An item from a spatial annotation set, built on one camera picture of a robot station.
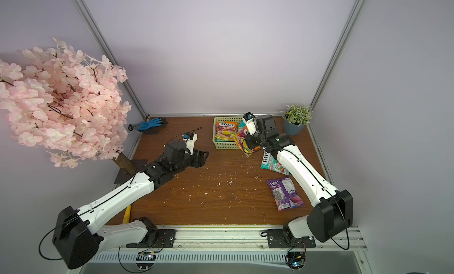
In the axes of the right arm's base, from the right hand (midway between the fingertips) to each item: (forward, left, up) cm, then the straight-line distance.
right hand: (250, 130), depth 79 cm
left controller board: (-48, +44, -28) cm, 71 cm away
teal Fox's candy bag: (-3, -12, -24) cm, 27 cm away
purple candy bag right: (-21, -17, -23) cm, 36 cm away
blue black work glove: (+23, +65, -22) cm, 73 cm away
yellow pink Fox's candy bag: (+2, +4, -5) cm, 7 cm away
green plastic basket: (+6, +14, -21) cm, 25 cm away
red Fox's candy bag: (+14, +13, -19) cm, 27 cm away
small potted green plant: (+18, -26, -10) cm, 34 cm away
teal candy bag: (+21, +4, -21) cm, 30 cm away
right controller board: (-46, -18, -27) cm, 56 cm away
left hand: (-9, +20, -5) cm, 23 cm away
